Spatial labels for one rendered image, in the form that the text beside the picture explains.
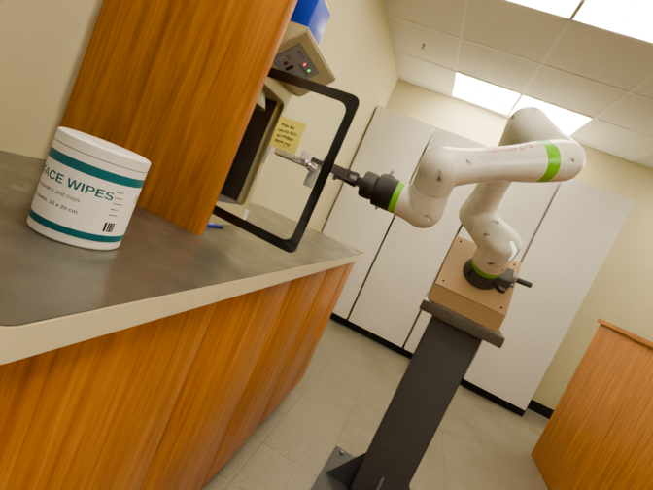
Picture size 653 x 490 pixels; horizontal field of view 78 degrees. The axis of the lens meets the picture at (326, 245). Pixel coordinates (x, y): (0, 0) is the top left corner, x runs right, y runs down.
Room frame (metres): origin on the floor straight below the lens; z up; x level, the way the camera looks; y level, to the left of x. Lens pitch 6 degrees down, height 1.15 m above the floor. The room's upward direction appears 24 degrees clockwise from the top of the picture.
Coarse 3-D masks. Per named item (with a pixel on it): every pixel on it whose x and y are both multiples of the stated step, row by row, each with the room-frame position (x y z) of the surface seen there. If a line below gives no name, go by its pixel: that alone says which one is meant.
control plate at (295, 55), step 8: (296, 48) 1.08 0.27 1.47; (280, 56) 1.09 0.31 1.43; (288, 56) 1.10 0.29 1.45; (296, 56) 1.12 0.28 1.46; (304, 56) 1.13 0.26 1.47; (280, 64) 1.12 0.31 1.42; (288, 64) 1.14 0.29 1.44; (296, 64) 1.16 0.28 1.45; (312, 64) 1.19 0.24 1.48; (296, 72) 1.19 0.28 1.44; (304, 72) 1.21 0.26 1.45; (312, 72) 1.23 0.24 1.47
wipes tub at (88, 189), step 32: (64, 128) 0.58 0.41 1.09; (64, 160) 0.55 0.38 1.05; (96, 160) 0.55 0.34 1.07; (128, 160) 0.58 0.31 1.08; (64, 192) 0.55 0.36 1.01; (96, 192) 0.56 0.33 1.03; (128, 192) 0.60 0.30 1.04; (32, 224) 0.55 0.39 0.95; (64, 224) 0.55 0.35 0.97; (96, 224) 0.57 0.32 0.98
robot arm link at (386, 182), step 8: (384, 176) 1.12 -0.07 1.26; (392, 176) 1.13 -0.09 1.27; (376, 184) 1.10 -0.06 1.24; (384, 184) 1.10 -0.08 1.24; (392, 184) 1.10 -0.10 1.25; (376, 192) 1.10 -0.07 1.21; (384, 192) 1.10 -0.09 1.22; (392, 192) 1.09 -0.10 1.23; (376, 200) 1.11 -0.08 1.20; (384, 200) 1.10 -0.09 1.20; (376, 208) 1.14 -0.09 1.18; (384, 208) 1.12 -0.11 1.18
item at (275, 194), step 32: (288, 96) 1.01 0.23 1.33; (320, 96) 0.98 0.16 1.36; (352, 96) 0.96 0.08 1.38; (256, 128) 1.03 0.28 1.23; (320, 128) 0.97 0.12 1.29; (256, 160) 1.02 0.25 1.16; (288, 160) 0.99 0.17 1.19; (320, 160) 0.96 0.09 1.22; (224, 192) 1.03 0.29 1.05; (256, 192) 1.00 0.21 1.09; (288, 192) 0.98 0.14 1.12; (320, 192) 0.95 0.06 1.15; (256, 224) 0.99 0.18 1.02; (288, 224) 0.97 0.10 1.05
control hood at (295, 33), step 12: (288, 24) 1.04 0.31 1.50; (300, 24) 1.04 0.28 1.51; (288, 36) 1.04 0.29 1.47; (300, 36) 1.04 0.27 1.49; (312, 36) 1.07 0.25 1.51; (288, 48) 1.07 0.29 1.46; (312, 48) 1.11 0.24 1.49; (312, 60) 1.17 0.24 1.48; (324, 60) 1.20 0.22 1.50; (324, 72) 1.26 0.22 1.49; (324, 84) 1.33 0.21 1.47
